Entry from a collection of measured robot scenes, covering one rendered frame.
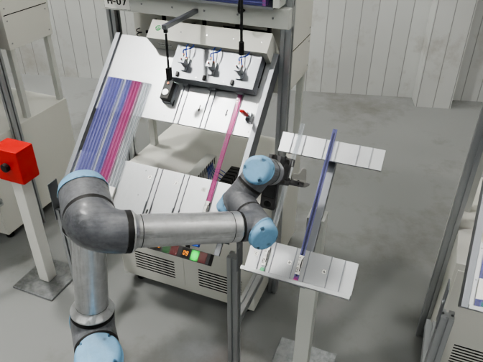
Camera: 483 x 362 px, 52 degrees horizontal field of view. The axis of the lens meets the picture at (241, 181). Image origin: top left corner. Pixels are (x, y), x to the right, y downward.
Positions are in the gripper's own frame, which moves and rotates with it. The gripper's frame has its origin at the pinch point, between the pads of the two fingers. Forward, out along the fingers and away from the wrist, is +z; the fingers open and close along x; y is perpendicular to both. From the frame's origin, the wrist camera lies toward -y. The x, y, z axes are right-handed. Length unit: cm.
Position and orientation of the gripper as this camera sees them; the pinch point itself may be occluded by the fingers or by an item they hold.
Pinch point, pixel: (285, 181)
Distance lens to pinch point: 159.0
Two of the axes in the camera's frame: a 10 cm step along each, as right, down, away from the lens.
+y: 2.1, -9.8, -0.3
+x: -9.3, -2.1, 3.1
